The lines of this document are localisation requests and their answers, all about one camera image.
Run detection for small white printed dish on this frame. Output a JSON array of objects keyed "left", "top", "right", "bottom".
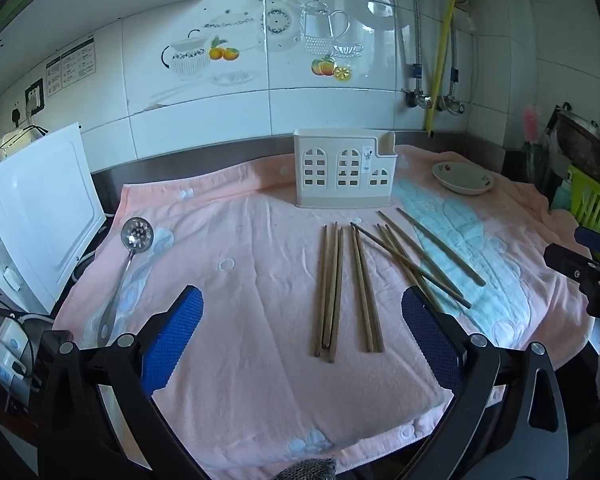
[{"left": 431, "top": 161, "right": 496, "bottom": 196}]

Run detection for dark tool holder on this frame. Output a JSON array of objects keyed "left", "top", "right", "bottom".
[{"left": 522, "top": 139, "right": 552, "bottom": 192}]

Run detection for bunch of wooden chopsticks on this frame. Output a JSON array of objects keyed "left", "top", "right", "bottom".
[{"left": 312, "top": 209, "right": 487, "bottom": 363}]

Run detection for short braided metal hose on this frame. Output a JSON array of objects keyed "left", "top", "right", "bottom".
[{"left": 449, "top": 10, "right": 462, "bottom": 101}]

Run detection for grey knit cloth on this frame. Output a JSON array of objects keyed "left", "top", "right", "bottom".
[{"left": 274, "top": 457, "right": 339, "bottom": 480}]

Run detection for large instruction sticker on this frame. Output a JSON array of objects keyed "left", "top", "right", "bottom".
[{"left": 61, "top": 35, "right": 96, "bottom": 81}]

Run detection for metal slotted spoon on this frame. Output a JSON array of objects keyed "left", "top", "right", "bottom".
[{"left": 96, "top": 217, "right": 154, "bottom": 348}]

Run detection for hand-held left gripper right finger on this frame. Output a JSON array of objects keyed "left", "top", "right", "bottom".
[{"left": 395, "top": 286, "right": 570, "bottom": 480}]

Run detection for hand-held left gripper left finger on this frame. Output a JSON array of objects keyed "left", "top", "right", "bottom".
[{"left": 37, "top": 285, "right": 208, "bottom": 480}]

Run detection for yellow gas hose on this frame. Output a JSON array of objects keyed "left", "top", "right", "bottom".
[{"left": 424, "top": 0, "right": 457, "bottom": 137}]

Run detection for black wall socket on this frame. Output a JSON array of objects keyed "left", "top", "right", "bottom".
[{"left": 25, "top": 78, "right": 46, "bottom": 116}]

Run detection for pink towel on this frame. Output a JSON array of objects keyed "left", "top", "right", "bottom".
[{"left": 52, "top": 144, "right": 596, "bottom": 480}]

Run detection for metal wok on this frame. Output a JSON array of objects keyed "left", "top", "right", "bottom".
[{"left": 554, "top": 104, "right": 600, "bottom": 177}]

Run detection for cream utensil holder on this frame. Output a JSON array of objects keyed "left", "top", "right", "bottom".
[{"left": 293, "top": 129, "right": 396, "bottom": 209}]

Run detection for tableware and fruit wall decal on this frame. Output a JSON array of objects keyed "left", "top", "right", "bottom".
[{"left": 160, "top": 0, "right": 366, "bottom": 86}]

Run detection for white power strip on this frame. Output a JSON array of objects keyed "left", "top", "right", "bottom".
[{"left": 0, "top": 317, "right": 31, "bottom": 403}]

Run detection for metal pipe valves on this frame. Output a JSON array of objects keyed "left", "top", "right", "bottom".
[{"left": 404, "top": 87, "right": 466, "bottom": 114}]

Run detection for white countertop appliance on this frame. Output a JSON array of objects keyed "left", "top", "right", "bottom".
[{"left": 0, "top": 122, "right": 107, "bottom": 316}]

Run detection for small instruction sticker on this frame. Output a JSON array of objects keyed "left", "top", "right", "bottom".
[{"left": 45, "top": 57, "right": 64, "bottom": 97}]

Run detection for green dish rack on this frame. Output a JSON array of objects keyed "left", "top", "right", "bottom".
[{"left": 567, "top": 164, "right": 600, "bottom": 239}]

